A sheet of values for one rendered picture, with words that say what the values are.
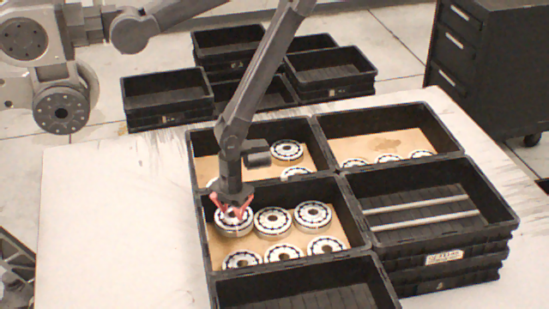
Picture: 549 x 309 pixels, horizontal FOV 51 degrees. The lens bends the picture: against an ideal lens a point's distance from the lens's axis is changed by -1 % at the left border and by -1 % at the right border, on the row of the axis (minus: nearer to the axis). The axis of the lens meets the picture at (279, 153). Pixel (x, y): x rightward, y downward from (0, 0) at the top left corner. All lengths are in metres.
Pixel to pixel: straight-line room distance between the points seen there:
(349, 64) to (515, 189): 1.33
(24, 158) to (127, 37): 2.34
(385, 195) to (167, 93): 1.46
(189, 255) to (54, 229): 0.44
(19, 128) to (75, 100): 2.21
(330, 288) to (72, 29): 0.83
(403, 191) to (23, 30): 1.10
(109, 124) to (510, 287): 2.56
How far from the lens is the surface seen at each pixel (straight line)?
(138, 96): 2.86
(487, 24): 2.84
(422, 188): 1.76
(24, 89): 1.68
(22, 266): 2.13
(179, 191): 1.92
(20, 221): 3.07
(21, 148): 3.57
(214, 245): 1.55
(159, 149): 2.12
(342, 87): 2.79
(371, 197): 1.70
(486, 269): 1.67
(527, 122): 3.36
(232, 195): 1.44
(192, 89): 2.87
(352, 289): 1.45
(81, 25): 1.21
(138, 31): 1.20
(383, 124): 1.94
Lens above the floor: 1.94
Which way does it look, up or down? 37 degrees down
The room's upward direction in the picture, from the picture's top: straight up
